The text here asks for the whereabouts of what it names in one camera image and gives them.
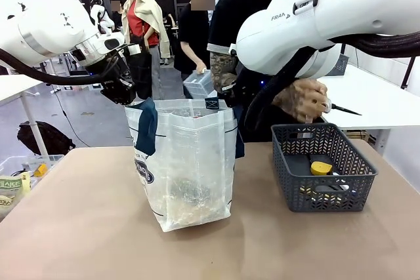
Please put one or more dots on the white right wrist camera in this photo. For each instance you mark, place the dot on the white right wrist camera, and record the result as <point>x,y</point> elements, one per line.
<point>232,51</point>

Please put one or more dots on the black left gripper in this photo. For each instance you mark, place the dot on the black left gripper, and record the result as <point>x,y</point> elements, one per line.
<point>110,68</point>

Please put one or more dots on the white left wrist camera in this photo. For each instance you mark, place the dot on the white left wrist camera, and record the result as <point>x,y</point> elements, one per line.
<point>134,49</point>

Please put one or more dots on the clear plastic box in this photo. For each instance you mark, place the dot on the clear plastic box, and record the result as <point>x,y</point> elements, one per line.
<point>200,83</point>

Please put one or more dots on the white side table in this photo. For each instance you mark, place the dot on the white side table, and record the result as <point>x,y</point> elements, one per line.
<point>370,96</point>

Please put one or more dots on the person in black T-shirt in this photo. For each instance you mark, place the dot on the person in black T-shirt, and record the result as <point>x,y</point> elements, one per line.
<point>226,14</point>

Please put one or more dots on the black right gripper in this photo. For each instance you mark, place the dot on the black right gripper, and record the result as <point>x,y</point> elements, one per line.
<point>244,90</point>

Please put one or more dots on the tattooed right forearm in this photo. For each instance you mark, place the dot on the tattooed right forearm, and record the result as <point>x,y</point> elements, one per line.
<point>223,70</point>

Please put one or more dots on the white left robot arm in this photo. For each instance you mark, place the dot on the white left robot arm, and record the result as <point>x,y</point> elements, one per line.
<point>49,14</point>

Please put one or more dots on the clear plastic crate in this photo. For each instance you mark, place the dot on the clear plastic crate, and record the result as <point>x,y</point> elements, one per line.
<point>54,159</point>

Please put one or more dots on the black pointed pen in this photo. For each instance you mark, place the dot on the black pointed pen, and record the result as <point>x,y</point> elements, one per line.
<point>344,109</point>

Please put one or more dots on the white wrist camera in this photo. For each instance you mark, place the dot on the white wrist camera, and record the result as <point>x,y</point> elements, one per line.
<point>134,49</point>
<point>232,51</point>

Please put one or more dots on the tattooed left hand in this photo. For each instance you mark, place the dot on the tattooed left hand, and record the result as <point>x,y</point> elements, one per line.
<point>302,99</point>

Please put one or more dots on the translucent white shopping bag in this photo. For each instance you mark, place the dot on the translucent white shopping bag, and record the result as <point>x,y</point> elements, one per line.
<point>190,162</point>

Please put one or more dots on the mannequin with cream jacket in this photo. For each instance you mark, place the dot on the mannequin with cream jacket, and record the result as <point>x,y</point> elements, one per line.
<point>141,21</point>

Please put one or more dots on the yellow tape measure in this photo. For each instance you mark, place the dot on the yellow tape measure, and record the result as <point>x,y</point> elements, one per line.
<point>320,168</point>

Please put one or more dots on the person carrying clear box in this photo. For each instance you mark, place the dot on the person carrying clear box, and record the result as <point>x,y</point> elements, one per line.
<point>190,37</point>

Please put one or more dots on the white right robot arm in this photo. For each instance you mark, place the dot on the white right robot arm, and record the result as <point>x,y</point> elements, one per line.
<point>328,8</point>

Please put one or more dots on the small yellow object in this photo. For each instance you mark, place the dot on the small yellow object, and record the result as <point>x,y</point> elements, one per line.
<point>41,170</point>

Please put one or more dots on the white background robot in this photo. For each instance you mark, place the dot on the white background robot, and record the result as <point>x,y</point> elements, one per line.
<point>98,11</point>

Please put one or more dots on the green yellow snack bag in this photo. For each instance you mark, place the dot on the green yellow snack bag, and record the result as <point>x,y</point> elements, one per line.
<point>14,186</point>
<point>6,206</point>

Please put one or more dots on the black backpack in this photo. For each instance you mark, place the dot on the black backpack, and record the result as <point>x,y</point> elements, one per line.
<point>46,139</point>

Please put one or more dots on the standing person in black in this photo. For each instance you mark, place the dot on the standing person in black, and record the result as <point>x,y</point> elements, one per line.
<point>116,17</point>

